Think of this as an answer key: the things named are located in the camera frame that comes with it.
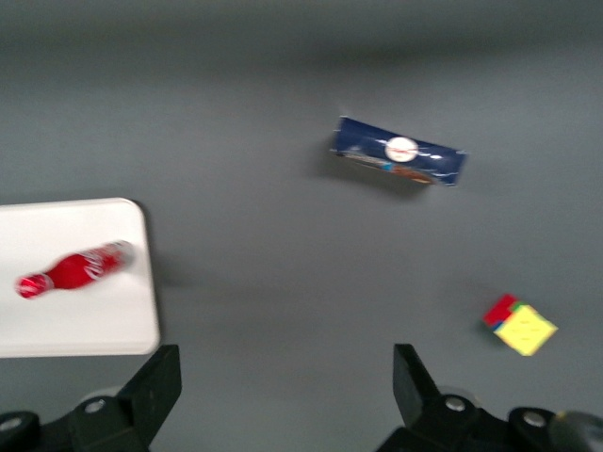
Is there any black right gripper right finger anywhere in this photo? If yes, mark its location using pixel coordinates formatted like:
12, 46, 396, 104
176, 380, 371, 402
376, 344, 553, 452

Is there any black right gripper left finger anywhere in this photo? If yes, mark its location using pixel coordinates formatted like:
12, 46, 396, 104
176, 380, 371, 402
0, 344, 183, 452

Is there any red coke bottle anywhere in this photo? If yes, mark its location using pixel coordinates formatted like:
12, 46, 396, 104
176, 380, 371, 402
15, 239, 137, 300

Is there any white rectangular tray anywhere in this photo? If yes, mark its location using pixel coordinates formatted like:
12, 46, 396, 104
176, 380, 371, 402
0, 197, 162, 360

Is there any colourful puzzle cube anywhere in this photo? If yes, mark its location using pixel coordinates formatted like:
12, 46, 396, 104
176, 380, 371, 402
481, 293, 560, 358

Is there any dark blue snack box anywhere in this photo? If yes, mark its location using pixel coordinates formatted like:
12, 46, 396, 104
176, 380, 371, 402
328, 115, 468, 188

